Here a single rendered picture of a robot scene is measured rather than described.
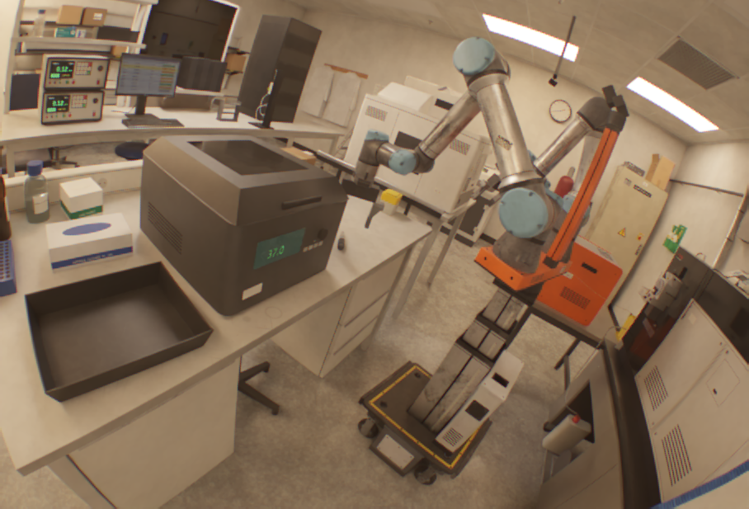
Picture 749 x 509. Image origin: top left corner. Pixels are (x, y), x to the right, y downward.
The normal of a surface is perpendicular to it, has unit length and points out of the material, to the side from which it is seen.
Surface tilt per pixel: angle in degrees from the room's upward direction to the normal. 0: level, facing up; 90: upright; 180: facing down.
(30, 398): 0
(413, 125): 90
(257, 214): 51
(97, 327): 0
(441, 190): 90
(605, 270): 90
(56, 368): 0
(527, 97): 90
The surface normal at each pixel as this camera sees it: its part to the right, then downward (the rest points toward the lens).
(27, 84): 0.86, 0.31
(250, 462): 0.32, -0.87
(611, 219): -0.47, 0.19
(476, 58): -0.67, -0.05
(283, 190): 0.84, -0.20
